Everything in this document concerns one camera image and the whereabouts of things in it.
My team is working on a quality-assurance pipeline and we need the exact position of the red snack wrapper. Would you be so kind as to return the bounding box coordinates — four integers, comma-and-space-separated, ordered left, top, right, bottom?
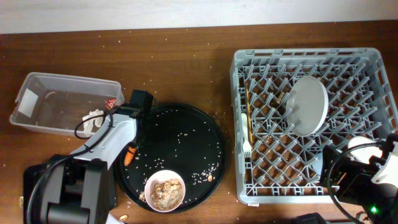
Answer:
105, 99, 117, 110

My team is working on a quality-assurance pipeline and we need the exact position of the white tissue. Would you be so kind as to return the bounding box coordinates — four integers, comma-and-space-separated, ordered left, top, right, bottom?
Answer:
82, 109, 104, 133

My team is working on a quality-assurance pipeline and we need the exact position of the grey plate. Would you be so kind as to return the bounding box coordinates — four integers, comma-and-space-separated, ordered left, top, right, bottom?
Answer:
286, 76, 329, 137

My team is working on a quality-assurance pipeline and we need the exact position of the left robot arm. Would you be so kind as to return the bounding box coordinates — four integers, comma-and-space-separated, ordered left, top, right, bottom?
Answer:
24, 90, 157, 223

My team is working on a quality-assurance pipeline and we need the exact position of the orange carrot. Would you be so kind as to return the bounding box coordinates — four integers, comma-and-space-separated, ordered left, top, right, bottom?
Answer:
124, 146, 137, 167

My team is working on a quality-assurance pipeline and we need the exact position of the clear plastic bin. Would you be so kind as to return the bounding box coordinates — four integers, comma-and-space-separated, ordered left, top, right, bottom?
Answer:
10, 72, 125, 136

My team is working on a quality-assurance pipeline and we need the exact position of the blue plastic cup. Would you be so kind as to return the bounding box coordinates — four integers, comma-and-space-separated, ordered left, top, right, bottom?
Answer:
311, 153, 323, 175

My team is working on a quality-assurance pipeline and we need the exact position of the white plastic fork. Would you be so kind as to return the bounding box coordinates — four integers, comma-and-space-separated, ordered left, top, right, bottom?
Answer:
241, 113, 251, 158

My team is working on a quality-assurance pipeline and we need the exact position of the grey plastic dishwasher rack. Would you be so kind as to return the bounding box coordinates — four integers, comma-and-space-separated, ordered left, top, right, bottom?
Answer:
229, 48, 397, 205

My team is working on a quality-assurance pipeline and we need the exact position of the wooden chopstick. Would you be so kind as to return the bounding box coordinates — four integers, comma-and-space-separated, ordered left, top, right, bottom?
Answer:
245, 82, 253, 147

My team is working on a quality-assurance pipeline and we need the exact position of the round black tray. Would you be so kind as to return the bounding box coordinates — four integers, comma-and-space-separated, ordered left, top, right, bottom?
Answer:
113, 103, 227, 213

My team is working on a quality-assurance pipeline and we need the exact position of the black rectangular tray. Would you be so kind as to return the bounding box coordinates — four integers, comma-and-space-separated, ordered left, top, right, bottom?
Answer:
23, 160, 116, 224

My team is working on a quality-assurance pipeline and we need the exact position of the nut on table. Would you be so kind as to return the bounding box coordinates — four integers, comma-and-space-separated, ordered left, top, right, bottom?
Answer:
119, 215, 128, 222

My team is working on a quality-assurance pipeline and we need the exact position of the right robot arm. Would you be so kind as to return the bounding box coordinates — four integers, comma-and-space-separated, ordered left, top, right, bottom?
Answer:
320, 134, 397, 223

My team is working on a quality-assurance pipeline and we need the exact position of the small white cup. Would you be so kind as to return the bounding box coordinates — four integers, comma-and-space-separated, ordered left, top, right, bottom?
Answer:
348, 136, 382, 164

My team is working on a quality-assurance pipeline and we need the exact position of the white bowl with food scraps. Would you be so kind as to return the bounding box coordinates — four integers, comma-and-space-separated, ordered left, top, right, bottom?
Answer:
144, 170, 186, 213

